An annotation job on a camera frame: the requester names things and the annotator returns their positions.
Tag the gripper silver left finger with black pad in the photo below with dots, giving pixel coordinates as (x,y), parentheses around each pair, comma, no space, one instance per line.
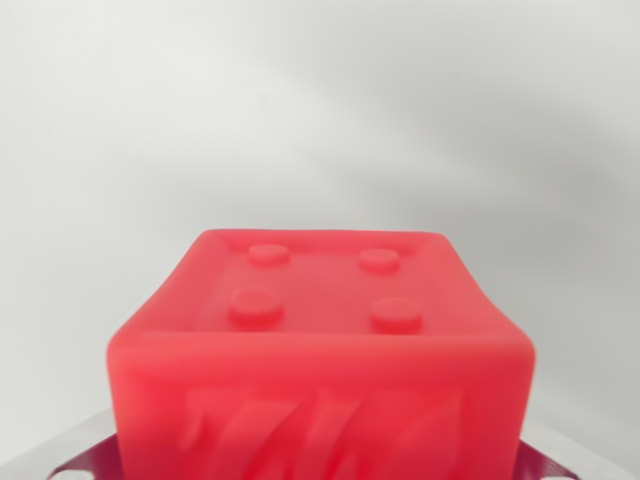
(85,452)

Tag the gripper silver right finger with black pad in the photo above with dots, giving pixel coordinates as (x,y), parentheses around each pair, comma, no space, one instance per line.
(540,462)

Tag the red rubber toy cube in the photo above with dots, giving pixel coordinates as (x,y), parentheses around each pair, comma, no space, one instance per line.
(320,360)

